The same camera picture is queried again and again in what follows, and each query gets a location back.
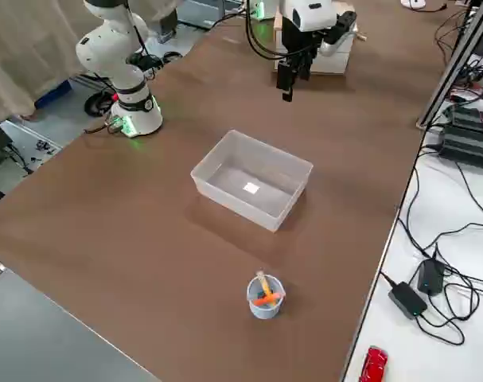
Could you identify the person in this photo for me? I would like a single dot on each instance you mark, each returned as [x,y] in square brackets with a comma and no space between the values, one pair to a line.
[165,16]

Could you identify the clear plastic cup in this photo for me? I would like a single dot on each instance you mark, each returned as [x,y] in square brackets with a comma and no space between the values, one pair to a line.
[265,312]

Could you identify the clear plastic box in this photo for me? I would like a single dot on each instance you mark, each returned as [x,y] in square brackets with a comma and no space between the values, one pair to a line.
[233,175]

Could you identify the orange marker pen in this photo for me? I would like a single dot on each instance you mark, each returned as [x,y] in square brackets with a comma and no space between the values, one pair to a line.
[271,299]

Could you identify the white square sticker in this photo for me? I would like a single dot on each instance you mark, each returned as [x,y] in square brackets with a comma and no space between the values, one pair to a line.
[251,188]

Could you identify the beige pen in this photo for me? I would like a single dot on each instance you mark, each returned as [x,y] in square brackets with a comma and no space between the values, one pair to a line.
[265,283]

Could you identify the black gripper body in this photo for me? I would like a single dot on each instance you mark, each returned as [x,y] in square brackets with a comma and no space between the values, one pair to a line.
[294,45]

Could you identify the dark red toy car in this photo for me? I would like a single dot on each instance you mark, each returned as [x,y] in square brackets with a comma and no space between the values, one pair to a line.
[374,364]

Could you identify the black power supply unit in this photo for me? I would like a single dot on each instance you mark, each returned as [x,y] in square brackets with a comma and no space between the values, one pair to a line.
[464,151]
[476,119]

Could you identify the aluminium frame post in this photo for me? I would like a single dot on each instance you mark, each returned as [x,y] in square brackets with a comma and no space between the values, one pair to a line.
[454,63]

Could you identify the beige curtain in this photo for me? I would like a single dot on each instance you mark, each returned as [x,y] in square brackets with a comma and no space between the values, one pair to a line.
[26,47]

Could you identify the light wooden drawer cabinet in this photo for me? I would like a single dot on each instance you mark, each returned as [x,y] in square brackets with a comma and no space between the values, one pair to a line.
[278,30]

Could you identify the blue plastic bin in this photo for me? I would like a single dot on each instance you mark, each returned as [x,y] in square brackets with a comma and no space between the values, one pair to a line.
[54,93]

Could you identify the black power adapter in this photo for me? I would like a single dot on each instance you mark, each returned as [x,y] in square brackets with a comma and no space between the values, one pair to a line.
[431,276]
[407,301]

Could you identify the white desk lamp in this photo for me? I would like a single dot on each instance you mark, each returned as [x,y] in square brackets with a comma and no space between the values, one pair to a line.
[413,3]

